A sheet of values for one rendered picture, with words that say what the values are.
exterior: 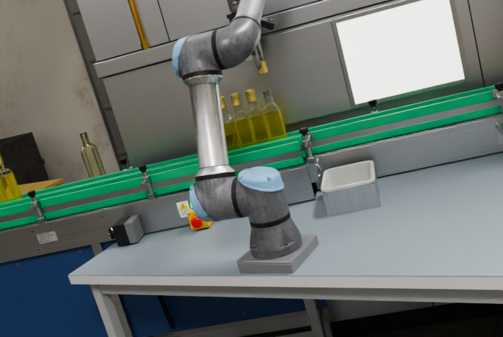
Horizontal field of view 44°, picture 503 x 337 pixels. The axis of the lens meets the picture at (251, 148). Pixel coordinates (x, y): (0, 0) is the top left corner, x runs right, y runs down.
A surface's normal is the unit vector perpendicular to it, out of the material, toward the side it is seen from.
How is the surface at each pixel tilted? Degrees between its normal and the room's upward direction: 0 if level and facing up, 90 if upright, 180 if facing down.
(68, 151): 90
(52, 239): 90
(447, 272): 0
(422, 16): 90
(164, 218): 90
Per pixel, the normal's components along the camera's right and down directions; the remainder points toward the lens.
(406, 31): -0.16, 0.26
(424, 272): -0.26, -0.94
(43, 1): -0.48, 0.33
